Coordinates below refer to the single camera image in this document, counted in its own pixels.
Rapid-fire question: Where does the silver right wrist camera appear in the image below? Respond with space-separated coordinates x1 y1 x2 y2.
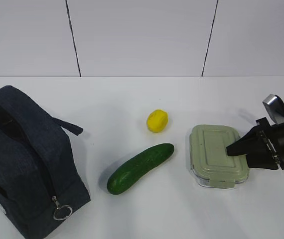
263 94 284 124

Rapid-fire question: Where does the green lidded glass container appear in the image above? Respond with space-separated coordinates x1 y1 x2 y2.
189 124 249 189

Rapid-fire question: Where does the silver zipper pull ring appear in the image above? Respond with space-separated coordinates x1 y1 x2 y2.
51 196 72 221

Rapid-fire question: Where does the dark blue lunch bag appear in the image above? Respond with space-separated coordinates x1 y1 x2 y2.
0 86 90 239

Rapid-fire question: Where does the green cucumber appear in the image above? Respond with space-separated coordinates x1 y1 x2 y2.
107 143 175 195

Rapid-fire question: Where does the yellow lemon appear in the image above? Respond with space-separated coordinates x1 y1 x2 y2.
146 110 168 133

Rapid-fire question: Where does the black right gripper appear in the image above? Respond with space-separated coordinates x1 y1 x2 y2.
226 118 284 170

